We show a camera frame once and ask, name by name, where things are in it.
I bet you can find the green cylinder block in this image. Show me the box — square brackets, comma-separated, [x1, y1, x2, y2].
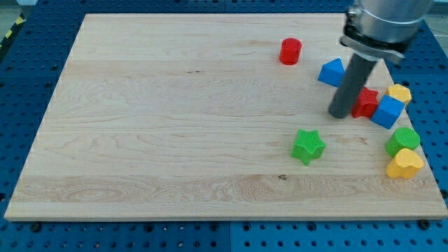
[386, 127, 421, 157]

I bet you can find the blue pentagon block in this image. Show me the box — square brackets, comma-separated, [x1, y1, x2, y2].
[318, 58, 345, 88]

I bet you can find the red cylinder block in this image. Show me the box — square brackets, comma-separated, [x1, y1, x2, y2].
[279, 38, 302, 65]

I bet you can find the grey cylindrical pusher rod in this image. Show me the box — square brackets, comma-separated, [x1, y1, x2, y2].
[328, 53, 378, 119]

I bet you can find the yellow heart block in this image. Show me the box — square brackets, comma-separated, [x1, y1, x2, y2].
[386, 148, 425, 179]

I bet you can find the yellow hexagon block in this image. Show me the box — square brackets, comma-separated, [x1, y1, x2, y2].
[385, 84, 412, 106]

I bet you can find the wooden board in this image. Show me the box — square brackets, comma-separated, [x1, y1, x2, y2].
[5, 14, 447, 221]

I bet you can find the red star block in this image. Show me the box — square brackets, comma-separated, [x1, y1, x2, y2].
[351, 87, 379, 118]

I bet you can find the blue cube block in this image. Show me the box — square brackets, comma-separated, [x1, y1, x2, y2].
[370, 95, 405, 130]

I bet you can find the green star block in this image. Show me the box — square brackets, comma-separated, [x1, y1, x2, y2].
[290, 129, 326, 166]

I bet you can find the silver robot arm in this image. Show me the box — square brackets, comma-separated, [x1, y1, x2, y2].
[340, 0, 433, 64]

